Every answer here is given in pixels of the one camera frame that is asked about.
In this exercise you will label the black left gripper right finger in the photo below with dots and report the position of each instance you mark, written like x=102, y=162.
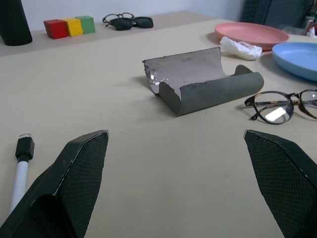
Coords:
x=284, y=178

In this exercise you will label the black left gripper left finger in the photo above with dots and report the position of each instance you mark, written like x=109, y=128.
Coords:
x=74, y=178

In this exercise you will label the white marker with black cap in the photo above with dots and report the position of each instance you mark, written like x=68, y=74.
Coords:
x=21, y=173

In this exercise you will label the tortoiseshell round eyeglasses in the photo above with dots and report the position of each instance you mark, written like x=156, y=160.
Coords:
x=298, y=95

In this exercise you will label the grey open glasses case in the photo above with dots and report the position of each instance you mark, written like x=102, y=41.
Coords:
x=205, y=91

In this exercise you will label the blue plastic plate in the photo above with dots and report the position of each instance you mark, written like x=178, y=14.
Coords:
x=297, y=58

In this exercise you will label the crumpled white tissue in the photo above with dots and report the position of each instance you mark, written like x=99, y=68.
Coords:
x=237, y=48

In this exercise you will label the pink plastic plate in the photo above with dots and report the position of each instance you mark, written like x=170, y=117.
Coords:
x=250, y=33

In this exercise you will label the red wooden block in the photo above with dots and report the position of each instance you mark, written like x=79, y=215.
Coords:
x=55, y=29

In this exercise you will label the yellow wooden block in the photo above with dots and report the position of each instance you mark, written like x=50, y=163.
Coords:
x=74, y=27

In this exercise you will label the green wooden block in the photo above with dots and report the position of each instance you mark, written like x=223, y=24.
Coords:
x=88, y=24

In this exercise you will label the black sunglasses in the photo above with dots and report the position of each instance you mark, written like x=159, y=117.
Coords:
x=122, y=24

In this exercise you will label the thin dark-rimmed eyeglasses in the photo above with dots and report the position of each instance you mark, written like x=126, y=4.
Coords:
x=107, y=17

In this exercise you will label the tall black pen holder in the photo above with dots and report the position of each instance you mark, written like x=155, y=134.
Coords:
x=13, y=22

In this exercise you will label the dark cabinet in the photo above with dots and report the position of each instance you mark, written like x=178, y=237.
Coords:
x=272, y=11

